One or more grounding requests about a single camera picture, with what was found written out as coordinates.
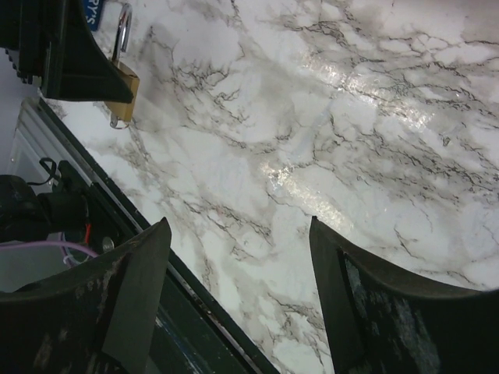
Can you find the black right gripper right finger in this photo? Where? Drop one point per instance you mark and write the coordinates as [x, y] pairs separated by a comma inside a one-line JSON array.
[[381, 318]]

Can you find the large brass padlock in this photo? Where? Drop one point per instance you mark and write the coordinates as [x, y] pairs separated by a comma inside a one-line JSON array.
[[122, 113]]

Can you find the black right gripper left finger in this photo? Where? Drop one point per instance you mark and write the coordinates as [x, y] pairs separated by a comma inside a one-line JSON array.
[[97, 317]]

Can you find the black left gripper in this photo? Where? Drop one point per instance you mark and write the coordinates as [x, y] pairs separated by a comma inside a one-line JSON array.
[[50, 44]]

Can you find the black metal base rail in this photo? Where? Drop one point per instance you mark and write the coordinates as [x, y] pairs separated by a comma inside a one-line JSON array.
[[164, 321]]

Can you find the blue razor package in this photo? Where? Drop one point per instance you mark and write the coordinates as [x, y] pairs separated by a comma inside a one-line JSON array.
[[93, 10]]

